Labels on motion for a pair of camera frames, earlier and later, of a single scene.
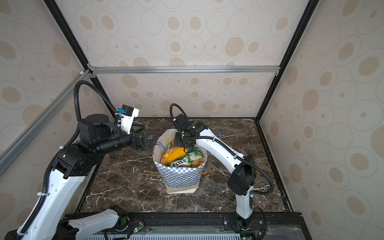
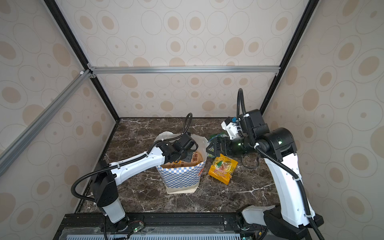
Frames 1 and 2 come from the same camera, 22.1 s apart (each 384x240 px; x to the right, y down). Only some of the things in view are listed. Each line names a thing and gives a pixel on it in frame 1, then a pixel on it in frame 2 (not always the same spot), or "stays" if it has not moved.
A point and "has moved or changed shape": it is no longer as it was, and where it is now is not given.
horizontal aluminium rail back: x=110 y=70 stays
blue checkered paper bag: x=177 y=180 stays
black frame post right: x=309 y=10 stays
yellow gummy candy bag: x=178 y=153 has moved or changed shape
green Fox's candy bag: x=185 y=161 → x=224 y=134
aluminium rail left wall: x=11 y=151 stays
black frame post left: x=56 y=10 stays
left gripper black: x=138 y=142 → x=190 y=150
